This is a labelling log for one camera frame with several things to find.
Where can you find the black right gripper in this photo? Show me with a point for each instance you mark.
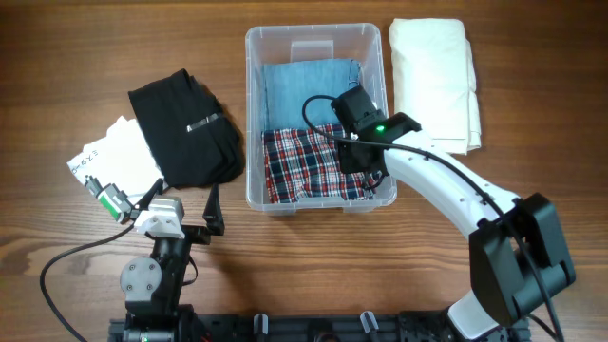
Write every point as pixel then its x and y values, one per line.
pixel 346 161

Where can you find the folded cream cloth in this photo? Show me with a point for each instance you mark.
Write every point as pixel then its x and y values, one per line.
pixel 434 81

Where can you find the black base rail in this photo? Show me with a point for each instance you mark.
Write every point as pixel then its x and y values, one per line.
pixel 367 326

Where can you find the white printed t-shirt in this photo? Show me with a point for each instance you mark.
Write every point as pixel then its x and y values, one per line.
pixel 121 157

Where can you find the red navy plaid shirt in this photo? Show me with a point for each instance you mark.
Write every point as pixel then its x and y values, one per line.
pixel 301 164

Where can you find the black garment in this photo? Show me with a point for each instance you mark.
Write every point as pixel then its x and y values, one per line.
pixel 190 137

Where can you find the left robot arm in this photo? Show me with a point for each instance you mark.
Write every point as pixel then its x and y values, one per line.
pixel 152 285

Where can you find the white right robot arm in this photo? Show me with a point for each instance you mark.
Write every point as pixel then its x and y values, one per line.
pixel 518 256

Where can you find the clear plastic storage bin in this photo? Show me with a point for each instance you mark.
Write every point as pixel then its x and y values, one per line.
pixel 282 44

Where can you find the blue denim jeans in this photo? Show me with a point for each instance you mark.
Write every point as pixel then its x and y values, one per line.
pixel 288 86

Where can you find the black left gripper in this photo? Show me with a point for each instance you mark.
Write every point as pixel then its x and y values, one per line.
pixel 214 220

